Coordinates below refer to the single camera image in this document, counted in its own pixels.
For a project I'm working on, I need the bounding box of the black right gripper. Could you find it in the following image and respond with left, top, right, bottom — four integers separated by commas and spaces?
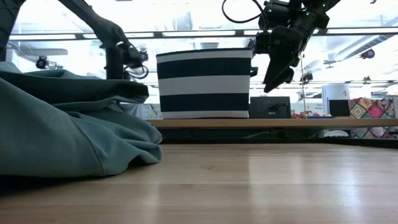
254, 12, 330, 93

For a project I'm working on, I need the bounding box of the black aluminium table frame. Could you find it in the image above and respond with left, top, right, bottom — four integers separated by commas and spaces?
160, 128, 398, 149

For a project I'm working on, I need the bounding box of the black equipment box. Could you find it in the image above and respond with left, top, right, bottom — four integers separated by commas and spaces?
249, 96, 292, 119

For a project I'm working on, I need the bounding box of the teal shirt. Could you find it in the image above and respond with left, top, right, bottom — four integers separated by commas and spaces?
0, 61, 163, 178

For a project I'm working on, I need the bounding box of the navy white striped fabric bin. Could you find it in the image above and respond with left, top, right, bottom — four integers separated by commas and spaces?
155, 48, 259, 119

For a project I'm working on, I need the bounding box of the white pillar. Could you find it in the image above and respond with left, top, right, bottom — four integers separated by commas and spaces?
322, 83, 351, 119

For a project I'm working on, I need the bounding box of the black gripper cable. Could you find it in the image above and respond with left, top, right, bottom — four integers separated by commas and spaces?
221, 0, 268, 24
123, 63, 149, 80

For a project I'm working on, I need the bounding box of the colourful toy pile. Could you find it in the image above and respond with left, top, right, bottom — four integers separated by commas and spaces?
291, 111, 334, 120

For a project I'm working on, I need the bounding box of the black square screen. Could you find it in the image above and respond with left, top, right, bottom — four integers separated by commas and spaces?
328, 99, 351, 118

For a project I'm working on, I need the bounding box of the colourful patchwork quilt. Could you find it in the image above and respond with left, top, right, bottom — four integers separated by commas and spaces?
348, 97, 397, 139

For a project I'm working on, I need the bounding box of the thin hanging cord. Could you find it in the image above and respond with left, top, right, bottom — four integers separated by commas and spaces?
298, 52, 308, 118

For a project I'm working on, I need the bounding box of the black light rail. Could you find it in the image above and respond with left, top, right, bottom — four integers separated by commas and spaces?
9, 27, 398, 41

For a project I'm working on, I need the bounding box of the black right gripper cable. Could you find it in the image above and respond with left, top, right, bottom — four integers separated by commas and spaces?
221, 0, 268, 24

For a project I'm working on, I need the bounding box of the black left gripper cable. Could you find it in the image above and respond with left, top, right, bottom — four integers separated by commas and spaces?
123, 63, 149, 80

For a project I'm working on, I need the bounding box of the white rounded object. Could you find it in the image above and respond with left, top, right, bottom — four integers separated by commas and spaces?
324, 129, 351, 138

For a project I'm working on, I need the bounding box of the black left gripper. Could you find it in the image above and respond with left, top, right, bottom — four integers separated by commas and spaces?
104, 43, 127, 80

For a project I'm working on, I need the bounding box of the grey tarp cover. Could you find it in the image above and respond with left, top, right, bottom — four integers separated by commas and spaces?
119, 102, 162, 121

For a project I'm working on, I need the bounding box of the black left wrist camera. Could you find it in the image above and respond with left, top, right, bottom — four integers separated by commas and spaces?
123, 46, 144, 69

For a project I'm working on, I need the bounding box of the beige wooden desk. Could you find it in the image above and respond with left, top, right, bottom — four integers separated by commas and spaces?
146, 119, 398, 129

